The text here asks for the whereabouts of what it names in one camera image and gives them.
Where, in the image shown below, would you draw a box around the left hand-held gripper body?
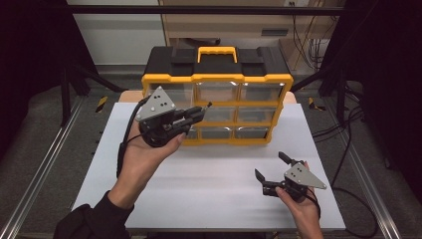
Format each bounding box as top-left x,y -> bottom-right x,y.
134,85 -> 183,149

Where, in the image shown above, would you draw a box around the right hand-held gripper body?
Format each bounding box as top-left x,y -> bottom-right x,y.
281,161 -> 328,202

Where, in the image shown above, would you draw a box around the yellow black organizer cabinet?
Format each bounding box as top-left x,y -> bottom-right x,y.
141,45 -> 295,147

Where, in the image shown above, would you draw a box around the set of clear plastic drawers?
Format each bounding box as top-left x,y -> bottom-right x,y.
148,82 -> 287,140

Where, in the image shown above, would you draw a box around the person's right hand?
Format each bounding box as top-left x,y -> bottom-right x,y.
275,185 -> 322,225

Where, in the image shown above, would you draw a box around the person's left hand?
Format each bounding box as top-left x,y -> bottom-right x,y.
107,120 -> 188,210

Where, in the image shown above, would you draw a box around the left yellow clamp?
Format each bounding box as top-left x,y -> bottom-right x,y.
95,96 -> 109,114

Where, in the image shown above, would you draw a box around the yellow clamp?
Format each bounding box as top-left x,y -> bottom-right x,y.
308,97 -> 326,113
95,96 -> 109,114

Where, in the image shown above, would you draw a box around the right yellow clamp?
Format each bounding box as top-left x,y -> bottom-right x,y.
308,97 -> 326,113

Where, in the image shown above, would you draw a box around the white board panel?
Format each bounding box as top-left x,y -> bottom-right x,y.
66,0 -> 167,66

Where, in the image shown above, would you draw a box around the wooden desk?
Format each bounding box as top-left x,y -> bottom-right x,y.
158,0 -> 346,71

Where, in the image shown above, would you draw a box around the black curtain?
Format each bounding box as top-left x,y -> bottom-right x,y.
0,0 -> 98,167
326,0 -> 422,207

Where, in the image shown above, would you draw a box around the right hand-held gripper cable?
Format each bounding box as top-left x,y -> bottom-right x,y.
307,187 -> 380,239

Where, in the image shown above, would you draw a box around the hand-held gripper cable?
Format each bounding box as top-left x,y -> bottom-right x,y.
115,95 -> 151,179
307,187 -> 380,239

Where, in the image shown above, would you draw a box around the black floor cables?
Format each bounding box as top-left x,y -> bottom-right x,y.
312,84 -> 366,187

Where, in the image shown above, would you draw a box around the aluminium floor rail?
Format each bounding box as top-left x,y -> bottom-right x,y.
322,99 -> 402,239
0,96 -> 86,239

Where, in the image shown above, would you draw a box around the yellow carry handle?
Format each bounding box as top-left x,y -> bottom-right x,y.
197,46 -> 239,64

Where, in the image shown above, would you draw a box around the left hand-held gripper cable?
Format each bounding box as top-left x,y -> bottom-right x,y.
115,95 -> 151,179

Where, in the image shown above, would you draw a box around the black metal frame strut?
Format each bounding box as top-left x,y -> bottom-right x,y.
60,63 -> 128,127
290,63 -> 347,125

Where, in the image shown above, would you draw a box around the black horizontal frame bar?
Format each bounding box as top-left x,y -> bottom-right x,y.
66,4 -> 346,16

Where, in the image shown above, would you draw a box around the bundle of hanging cables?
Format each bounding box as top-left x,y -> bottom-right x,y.
292,14 -> 332,71

